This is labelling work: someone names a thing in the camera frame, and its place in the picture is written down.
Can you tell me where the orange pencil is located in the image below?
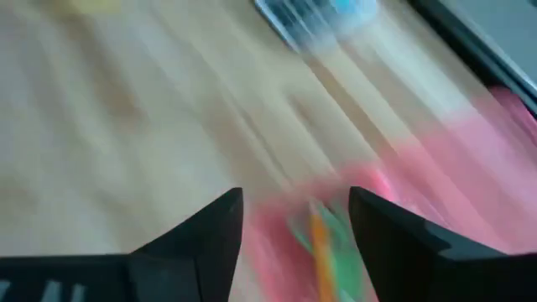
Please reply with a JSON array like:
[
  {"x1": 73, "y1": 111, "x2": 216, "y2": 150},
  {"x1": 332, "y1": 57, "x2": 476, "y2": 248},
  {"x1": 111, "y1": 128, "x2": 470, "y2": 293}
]
[{"x1": 308, "y1": 211, "x2": 339, "y2": 302}]

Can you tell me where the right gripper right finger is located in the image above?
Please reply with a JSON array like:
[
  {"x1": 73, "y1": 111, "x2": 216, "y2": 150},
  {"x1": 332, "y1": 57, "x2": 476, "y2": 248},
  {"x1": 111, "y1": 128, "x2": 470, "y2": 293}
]
[{"x1": 348, "y1": 186, "x2": 537, "y2": 302}]

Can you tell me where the pink translucent plastic case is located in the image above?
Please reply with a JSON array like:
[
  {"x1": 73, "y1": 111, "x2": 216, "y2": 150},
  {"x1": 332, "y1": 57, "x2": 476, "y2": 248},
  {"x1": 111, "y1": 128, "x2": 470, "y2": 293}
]
[{"x1": 242, "y1": 86, "x2": 537, "y2": 302}]

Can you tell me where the grey desk calculator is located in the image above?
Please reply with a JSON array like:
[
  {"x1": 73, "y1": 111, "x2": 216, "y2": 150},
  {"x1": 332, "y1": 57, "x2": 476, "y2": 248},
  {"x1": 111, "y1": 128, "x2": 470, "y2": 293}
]
[{"x1": 253, "y1": 0, "x2": 378, "y2": 54}]

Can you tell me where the black aluminium table frame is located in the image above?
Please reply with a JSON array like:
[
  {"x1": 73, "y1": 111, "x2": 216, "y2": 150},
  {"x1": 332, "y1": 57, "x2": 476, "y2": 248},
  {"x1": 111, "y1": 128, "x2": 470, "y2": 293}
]
[{"x1": 409, "y1": 0, "x2": 537, "y2": 114}]

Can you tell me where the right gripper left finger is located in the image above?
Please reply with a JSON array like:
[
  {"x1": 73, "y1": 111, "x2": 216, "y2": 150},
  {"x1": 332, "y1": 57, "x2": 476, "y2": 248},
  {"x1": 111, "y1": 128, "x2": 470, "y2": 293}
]
[{"x1": 0, "y1": 187, "x2": 244, "y2": 302}]

